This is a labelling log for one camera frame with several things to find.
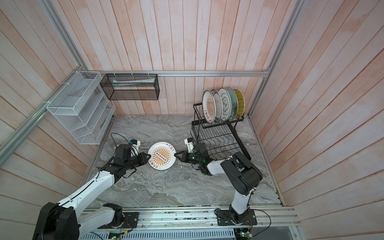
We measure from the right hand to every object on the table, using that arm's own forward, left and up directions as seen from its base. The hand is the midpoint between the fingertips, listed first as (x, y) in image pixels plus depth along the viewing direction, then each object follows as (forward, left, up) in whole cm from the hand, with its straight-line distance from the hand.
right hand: (174, 155), depth 87 cm
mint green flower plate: (+21, -34, +22) cm, 46 cm away
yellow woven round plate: (+21, -38, +23) cm, 49 cm away
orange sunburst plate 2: (+23, -20, +18) cm, 36 cm away
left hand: (-3, +13, +1) cm, 14 cm away
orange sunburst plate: (-1, +7, +1) cm, 7 cm away
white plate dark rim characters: (+22, -30, +21) cm, 43 cm away
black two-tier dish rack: (+18, -31, -8) cm, 37 cm away
